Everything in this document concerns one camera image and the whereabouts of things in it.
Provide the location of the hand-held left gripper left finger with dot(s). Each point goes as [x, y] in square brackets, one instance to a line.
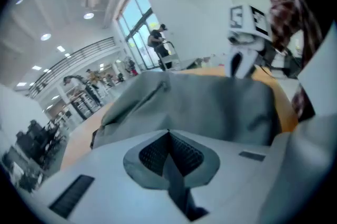
[105, 178]

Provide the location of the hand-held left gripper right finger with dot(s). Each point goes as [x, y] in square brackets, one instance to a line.
[231, 170]

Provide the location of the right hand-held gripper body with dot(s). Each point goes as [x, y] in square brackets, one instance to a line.
[247, 31]

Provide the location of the person's plaid shirt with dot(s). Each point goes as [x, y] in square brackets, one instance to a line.
[302, 104]

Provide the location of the black balcony railing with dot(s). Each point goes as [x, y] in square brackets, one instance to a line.
[71, 60]

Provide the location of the glass entrance door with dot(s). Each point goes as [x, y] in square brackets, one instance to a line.
[137, 23]

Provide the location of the metal trolley cart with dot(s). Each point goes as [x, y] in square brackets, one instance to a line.
[168, 62]

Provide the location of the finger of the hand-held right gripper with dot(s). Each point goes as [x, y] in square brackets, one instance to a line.
[230, 65]
[247, 62]

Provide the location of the person's right forearm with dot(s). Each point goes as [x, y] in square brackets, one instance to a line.
[287, 7]

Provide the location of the grey backpack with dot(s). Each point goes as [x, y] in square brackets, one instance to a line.
[205, 107]

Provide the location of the black office chair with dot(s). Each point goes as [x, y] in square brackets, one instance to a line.
[37, 136]

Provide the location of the round ceiling lamp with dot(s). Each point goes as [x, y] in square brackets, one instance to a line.
[45, 37]
[88, 16]

